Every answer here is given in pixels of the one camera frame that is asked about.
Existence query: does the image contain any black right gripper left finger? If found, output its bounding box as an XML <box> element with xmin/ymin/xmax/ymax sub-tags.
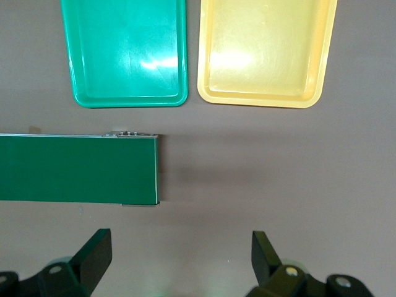
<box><xmin>18</xmin><ymin>228</ymin><xmax>113</xmax><ymax>297</ymax></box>

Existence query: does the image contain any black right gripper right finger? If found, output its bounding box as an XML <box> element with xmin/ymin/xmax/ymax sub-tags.
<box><xmin>247</xmin><ymin>230</ymin><xmax>325</xmax><ymax>297</ymax></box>

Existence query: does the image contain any green belt conveyor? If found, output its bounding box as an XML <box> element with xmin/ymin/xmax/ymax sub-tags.
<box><xmin>0</xmin><ymin>130</ymin><xmax>161</xmax><ymax>207</ymax></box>

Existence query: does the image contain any green plastic tray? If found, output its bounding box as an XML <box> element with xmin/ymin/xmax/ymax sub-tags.
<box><xmin>59</xmin><ymin>0</ymin><xmax>189</xmax><ymax>109</ymax></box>

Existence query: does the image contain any yellow plastic tray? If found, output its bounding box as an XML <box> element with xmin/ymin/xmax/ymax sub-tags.
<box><xmin>197</xmin><ymin>0</ymin><xmax>338</xmax><ymax>110</ymax></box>

